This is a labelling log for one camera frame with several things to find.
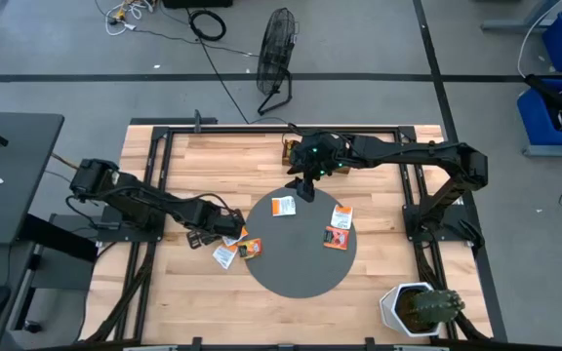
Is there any green cactus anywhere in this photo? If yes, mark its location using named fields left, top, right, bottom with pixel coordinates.
left=410, top=288, right=466, bottom=326

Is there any black metal table frame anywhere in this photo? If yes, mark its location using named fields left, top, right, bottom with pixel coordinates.
left=79, top=109, right=495, bottom=351

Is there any black cable bundle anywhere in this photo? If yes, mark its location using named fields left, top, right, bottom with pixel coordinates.
left=415, top=241, right=492, bottom=342
left=85, top=241, right=158, bottom=342

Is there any thin black floor cable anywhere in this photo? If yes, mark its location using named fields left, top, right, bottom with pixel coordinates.
left=93, top=0, right=261, bottom=59

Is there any yellow wire bundle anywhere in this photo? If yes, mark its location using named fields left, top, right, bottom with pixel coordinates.
left=50, top=153, right=80, bottom=172

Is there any wooden compartment tray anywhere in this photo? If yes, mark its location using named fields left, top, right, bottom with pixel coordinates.
left=281, top=138, right=354, bottom=176

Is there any white floor cable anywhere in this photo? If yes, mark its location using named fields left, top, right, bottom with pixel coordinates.
left=516, top=0, right=562, bottom=78

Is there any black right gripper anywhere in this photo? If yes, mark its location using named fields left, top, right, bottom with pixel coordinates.
left=284, top=135, right=341, bottom=204

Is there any grey metal table leg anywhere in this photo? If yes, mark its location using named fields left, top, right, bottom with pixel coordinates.
left=480, top=0, right=562, bottom=34

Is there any dark grey desk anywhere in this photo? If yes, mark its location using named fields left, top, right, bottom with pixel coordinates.
left=0, top=107, right=65, bottom=351

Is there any black floor fan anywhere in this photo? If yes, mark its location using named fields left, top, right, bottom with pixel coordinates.
left=255, top=6, right=301, bottom=117

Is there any black box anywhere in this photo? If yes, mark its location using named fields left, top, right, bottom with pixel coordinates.
left=162, top=0, right=234, bottom=9

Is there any round grey woven mat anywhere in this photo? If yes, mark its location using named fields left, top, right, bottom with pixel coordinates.
left=242, top=184, right=358, bottom=299

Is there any white and yellow cable bundle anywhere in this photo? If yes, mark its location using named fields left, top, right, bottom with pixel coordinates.
left=103, top=0, right=158, bottom=36

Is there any white and orange tea packet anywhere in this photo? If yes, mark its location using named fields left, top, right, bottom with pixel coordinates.
left=270, top=195, right=298, bottom=217
left=211, top=244, right=239, bottom=270
left=221, top=226, right=250, bottom=248
left=330, top=204, right=354, bottom=231

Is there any orange-red tea packet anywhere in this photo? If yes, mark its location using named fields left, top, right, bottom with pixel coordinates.
left=322, top=225, right=351, bottom=252

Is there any coiled black cable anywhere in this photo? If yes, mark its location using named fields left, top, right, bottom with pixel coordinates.
left=187, top=8, right=227, bottom=42

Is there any black folded stand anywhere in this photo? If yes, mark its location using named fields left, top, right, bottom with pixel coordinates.
left=524, top=72, right=562, bottom=131

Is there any white hexagonal plant pot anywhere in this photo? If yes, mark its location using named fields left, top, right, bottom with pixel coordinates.
left=379, top=281, right=444, bottom=338

